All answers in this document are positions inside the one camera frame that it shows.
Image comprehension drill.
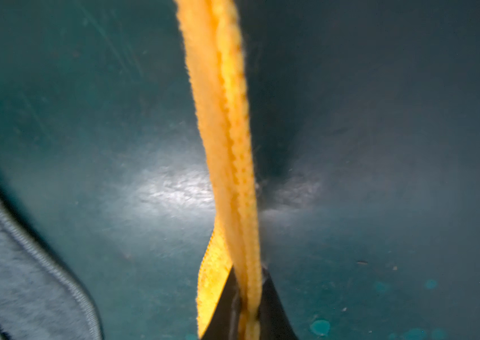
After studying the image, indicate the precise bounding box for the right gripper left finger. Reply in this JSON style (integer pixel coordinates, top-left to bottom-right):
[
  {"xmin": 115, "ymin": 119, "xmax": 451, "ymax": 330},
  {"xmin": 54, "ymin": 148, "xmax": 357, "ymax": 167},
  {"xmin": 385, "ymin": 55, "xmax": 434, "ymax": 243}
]
[{"xmin": 200, "ymin": 269, "xmax": 241, "ymax": 340}]

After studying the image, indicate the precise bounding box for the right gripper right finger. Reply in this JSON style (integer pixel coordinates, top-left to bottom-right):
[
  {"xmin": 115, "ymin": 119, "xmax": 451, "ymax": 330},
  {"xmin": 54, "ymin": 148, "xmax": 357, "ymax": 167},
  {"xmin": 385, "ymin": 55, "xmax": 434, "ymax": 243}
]
[{"xmin": 258, "ymin": 267, "xmax": 299, "ymax": 340}]

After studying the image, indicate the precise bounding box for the dark grey insole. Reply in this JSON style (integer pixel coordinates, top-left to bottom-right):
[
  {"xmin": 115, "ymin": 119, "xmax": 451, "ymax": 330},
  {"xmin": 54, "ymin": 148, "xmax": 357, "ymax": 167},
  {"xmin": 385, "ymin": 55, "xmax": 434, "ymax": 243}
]
[{"xmin": 0, "ymin": 198, "xmax": 103, "ymax": 339}]

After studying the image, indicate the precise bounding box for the yellow insole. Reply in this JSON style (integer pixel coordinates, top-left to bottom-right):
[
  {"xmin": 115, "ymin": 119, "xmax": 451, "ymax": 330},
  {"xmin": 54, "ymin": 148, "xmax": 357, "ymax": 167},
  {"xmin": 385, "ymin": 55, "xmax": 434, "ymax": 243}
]
[{"xmin": 177, "ymin": 1, "xmax": 263, "ymax": 339}]

